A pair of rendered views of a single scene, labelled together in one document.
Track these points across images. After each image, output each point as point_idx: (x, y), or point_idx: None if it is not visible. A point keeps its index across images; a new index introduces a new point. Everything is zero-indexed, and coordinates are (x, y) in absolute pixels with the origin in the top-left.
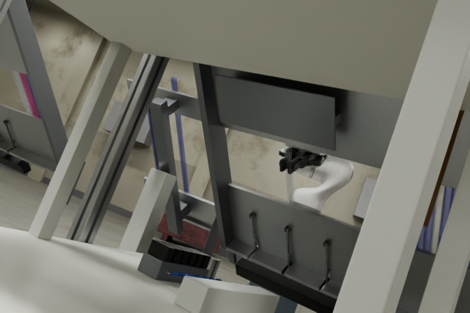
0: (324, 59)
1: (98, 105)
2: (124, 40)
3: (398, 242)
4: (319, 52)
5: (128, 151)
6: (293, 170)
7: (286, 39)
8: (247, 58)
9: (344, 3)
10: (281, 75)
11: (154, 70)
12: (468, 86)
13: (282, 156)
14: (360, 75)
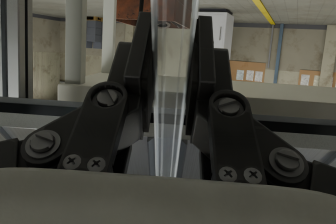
0: (303, 94)
1: (85, 16)
2: (98, 82)
3: None
4: (299, 92)
5: None
6: (219, 48)
7: (279, 90)
8: (239, 91)
9: (310, 88)
10: (264, 96)
11: (29, 93)
12: None
13: (11, 142)
14: (329, 97)
